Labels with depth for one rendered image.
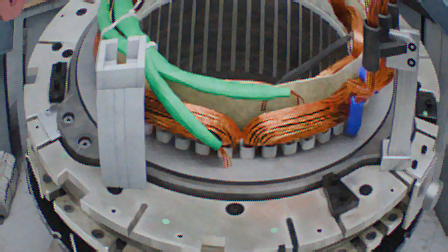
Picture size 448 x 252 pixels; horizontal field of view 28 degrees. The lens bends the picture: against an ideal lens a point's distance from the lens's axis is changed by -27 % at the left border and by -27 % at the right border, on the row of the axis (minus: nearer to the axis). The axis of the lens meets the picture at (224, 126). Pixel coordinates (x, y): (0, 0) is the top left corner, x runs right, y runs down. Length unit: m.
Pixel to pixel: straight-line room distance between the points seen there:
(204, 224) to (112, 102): 0.09
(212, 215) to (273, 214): 0.03
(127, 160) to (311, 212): 0.11
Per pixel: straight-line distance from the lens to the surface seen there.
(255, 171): 0.65
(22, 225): 1.05
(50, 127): 0.69
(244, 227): 0.63
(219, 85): 0.63
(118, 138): 0.62
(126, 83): 0.60
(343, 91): 0.62
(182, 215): 0.64
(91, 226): 0.68
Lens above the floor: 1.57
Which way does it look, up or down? 43 degrees down
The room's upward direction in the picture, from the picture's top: 2 degrees clockwise
